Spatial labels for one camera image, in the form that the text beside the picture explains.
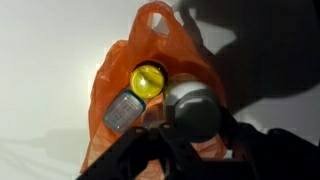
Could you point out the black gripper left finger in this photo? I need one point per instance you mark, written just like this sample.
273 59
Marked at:
146 156

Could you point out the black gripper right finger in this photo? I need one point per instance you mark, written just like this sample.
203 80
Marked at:
283 156

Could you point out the white container with white cap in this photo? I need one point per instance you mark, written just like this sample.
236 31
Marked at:
197 115

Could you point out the orange plastic bag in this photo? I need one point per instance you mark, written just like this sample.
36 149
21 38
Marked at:
113 66

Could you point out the yellow capped bottle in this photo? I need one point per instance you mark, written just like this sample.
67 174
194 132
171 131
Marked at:
146 81

